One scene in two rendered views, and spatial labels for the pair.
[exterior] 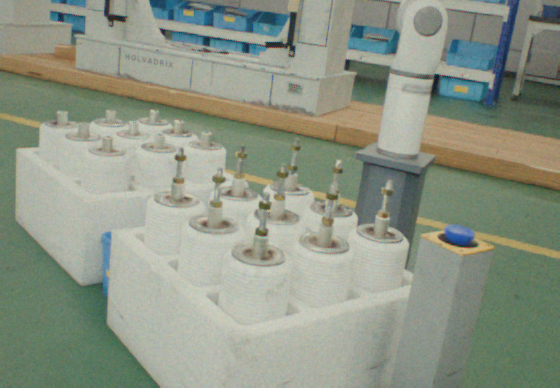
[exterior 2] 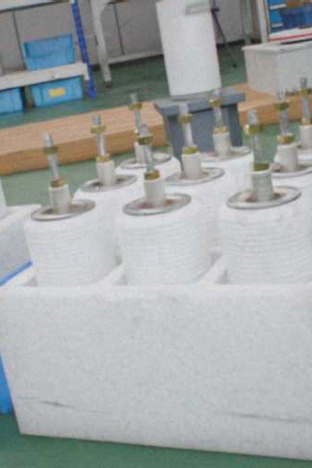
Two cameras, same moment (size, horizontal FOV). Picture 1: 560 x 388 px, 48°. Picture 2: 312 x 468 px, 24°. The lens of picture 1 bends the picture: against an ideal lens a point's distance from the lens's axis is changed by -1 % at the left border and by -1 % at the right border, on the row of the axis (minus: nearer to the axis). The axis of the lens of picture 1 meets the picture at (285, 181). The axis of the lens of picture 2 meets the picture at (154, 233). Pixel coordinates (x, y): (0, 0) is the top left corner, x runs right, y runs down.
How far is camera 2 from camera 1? 49 cm
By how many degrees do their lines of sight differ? 24
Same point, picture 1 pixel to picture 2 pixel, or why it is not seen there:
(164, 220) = (75, 237)
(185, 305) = (204, 307)
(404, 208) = not seen: hidden behind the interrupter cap
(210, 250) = (185, 230)
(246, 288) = (287, 237)
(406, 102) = (195, 26)
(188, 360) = (236, 377)
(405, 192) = (232, 131)
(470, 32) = (16, 40)
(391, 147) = (196, 87)
